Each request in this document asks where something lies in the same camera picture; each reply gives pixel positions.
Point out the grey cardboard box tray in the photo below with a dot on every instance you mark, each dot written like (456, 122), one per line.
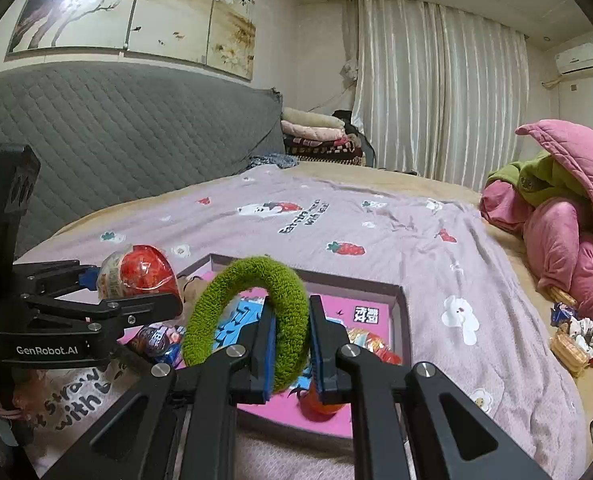
(379, 308)

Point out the orange tangerine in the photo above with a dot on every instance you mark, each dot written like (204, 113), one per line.
(312, 407)

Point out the person's left hand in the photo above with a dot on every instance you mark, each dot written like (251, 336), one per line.
(20, 400)

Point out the flower wall painting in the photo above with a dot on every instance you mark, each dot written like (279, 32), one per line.
(216, 33)

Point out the red white toy egg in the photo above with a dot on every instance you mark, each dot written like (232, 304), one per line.
(135, 271)

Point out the blue candy wrapper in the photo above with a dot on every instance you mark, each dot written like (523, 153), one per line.
(561, 313)

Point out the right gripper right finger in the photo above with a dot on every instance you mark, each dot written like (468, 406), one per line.
(409, 421)

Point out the grey quilted headboard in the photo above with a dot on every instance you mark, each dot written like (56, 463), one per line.
(108, 133)

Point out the pink and blue book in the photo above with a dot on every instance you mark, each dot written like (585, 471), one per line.
(342, 372)

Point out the stack of folded blankets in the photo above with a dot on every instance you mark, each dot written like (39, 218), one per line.
(324, 138)

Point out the green garment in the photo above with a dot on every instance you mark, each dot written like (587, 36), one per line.
(538, 179)

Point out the white patterned scrunchie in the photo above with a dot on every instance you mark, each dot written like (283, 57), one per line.
(581, 332)

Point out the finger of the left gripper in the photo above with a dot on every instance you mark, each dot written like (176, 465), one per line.
(52, 279)
(46, 313)

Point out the white striped curtain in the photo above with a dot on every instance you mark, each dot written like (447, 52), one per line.
(438, 90)

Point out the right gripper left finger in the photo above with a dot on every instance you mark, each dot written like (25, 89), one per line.
(181, 423)

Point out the pink quilted duvet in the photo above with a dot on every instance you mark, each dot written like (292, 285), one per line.
(558, 234)

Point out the blue cookie packet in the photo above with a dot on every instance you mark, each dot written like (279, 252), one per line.
(159, 343)

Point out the white air conditioner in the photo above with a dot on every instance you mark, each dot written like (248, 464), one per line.
(576, 61)

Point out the red toy egg blue top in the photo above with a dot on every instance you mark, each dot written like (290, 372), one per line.
(374, 343)

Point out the pink strawberry print blanket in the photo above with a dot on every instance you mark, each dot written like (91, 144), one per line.
(467, 310)

